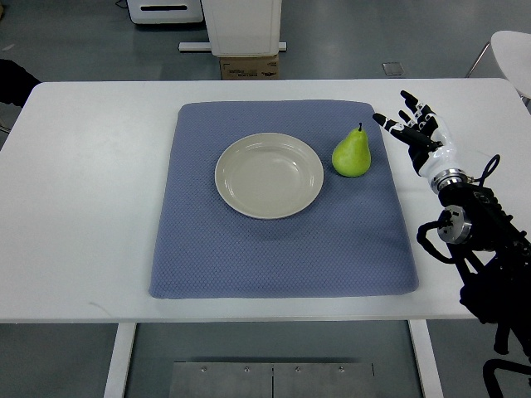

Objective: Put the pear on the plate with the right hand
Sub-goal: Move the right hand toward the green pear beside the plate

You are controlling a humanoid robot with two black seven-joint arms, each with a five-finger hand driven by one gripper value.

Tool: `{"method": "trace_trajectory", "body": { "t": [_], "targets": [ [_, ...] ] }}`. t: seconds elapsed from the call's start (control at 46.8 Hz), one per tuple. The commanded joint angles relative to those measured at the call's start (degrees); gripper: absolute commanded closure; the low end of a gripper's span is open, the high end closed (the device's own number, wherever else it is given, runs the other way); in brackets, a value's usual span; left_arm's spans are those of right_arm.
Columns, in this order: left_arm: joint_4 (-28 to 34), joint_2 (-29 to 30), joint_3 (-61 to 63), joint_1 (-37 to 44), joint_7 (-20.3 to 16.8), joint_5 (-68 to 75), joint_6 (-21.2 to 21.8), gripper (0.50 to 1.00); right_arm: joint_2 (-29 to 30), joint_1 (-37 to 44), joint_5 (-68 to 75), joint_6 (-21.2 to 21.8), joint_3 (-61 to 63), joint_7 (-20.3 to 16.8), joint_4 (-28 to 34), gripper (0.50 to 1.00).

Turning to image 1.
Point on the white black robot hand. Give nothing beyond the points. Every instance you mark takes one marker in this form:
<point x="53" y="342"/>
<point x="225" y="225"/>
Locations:
<point x="429" y="142"/>

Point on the green pear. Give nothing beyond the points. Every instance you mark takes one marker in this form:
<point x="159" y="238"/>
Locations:
<point x="352" y="157"/>

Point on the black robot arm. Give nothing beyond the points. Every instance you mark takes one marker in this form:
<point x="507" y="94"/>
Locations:
<point x="492" y="256"/>

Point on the beige round plate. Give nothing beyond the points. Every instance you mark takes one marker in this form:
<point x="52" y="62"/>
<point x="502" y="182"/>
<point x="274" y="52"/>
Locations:
<point x="269" y="175"/>

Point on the metal floor plate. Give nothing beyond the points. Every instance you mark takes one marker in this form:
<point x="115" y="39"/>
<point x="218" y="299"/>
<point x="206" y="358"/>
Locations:
<point x="269" y="379"/>

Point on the small grey floor outlet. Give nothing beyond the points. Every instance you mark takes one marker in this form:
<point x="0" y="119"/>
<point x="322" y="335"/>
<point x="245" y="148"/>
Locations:
<point x="393" y="68"/>

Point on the white round chair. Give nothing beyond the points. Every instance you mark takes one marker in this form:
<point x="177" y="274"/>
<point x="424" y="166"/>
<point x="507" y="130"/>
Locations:
<point x="511" y="51"/>

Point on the blue fabric mat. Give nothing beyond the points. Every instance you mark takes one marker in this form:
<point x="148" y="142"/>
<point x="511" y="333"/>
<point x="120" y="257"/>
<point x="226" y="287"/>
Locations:
<point x="351" y="241"/>

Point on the brown cardboard box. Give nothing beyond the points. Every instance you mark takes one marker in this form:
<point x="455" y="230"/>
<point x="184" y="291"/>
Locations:
<point x="250" y="68"/>

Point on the white right table leg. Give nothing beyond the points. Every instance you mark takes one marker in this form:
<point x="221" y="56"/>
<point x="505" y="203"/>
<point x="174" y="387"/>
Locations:
<point x="425" y="359"/>

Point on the white table leg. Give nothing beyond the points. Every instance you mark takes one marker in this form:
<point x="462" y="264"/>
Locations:
<point x="117" y="377"/>
<point x="425" y="359"/>

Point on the white machine base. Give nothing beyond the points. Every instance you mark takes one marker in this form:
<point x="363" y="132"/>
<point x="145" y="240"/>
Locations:
<point x="242" y="28"/>

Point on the white appliance with slot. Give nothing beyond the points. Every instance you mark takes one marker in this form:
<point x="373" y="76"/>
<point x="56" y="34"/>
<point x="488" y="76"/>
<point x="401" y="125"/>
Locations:
<point x="165" y="12"/>

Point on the white left table leg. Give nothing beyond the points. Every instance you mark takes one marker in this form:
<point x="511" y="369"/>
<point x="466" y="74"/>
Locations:
<point x="117" y="377"/>

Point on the black object at left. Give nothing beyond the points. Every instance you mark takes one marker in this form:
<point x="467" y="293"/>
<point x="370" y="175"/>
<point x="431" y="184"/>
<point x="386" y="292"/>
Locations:
<point x="16" y="83"/>

